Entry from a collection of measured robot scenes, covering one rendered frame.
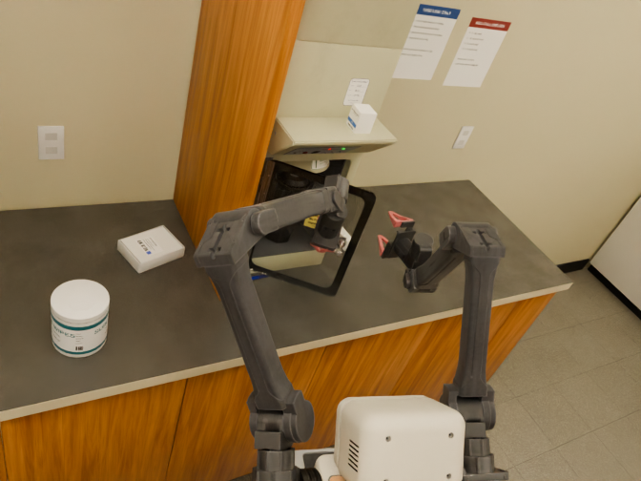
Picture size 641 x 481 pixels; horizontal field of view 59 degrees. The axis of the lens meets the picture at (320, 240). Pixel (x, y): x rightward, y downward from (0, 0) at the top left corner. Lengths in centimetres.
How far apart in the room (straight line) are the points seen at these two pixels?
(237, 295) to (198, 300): 74
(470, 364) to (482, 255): 23
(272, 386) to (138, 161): 110
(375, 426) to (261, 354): 23
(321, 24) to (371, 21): 14
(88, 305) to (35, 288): 28
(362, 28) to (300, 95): 22
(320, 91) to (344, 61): 9
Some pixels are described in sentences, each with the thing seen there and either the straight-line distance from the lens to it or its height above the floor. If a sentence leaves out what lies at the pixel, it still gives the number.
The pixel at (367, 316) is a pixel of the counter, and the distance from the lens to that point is 182.
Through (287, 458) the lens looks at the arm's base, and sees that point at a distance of 110.
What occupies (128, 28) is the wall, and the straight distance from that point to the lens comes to 172.
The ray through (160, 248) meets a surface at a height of 98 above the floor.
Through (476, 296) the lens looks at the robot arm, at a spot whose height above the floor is 147.
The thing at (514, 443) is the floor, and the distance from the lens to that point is 310.
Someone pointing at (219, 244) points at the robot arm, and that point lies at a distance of 94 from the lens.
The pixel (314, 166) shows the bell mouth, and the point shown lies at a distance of 164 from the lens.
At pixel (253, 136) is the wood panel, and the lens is 139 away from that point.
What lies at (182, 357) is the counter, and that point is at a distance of 156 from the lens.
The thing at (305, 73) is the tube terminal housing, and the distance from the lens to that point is 143.
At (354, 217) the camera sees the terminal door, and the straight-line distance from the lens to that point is 156.
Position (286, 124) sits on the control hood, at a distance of 144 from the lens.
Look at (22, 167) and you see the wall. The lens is 190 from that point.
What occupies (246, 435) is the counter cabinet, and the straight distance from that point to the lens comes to 207.
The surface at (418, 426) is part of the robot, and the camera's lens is 104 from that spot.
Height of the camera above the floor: 217
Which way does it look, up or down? 38 degrees down
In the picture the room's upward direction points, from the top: 20 degrees clockwise
